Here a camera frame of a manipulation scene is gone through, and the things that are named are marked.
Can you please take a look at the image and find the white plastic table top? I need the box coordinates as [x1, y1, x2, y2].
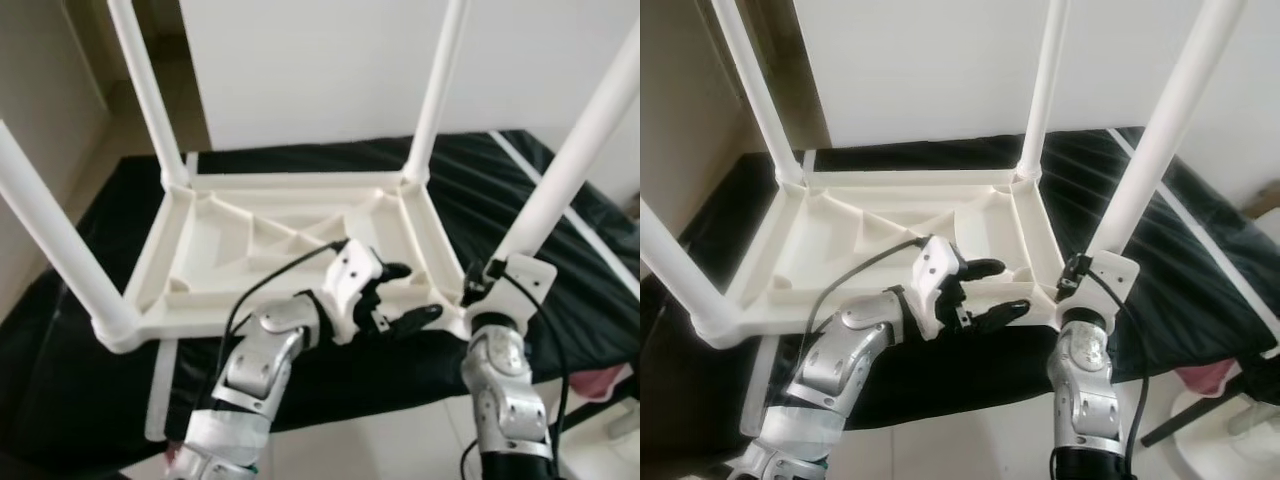
[95, 170, 492, 354]
[700, 168, 1077, 350]

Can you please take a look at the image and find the black tablecloth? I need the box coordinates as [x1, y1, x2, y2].
[0, 130, 641, 477]
[640, 127, 1280, 477]

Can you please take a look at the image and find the white tape strip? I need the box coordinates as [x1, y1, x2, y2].
[1110, 128, 1280, 322]
[490, 130, 641, 297]
[739, 149, 817, 437]
[144, 149, 200, 442]

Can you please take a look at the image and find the pink rounded object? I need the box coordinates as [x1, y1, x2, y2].
[579, 364, 627, 394]
[1174, 359, 1232, 392]

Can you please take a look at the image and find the black metal table leg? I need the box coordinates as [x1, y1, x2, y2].
[560, 394, 641, 432]
[1140, 389, 1257, 449]

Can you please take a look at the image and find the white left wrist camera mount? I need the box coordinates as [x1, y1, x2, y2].
[905, 236, 970, 342]
[322, 240, 387, 347]

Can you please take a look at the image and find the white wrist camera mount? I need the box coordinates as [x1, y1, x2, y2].
[905, 236, 970, 342]
[468, 254, 559, 327]
[322, 240, 387, 347]
[1064, 250, 1142, 324]

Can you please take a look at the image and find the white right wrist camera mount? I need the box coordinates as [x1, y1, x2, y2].
[468, 254, 559, 327]
[1064, 250, 1142, 324]

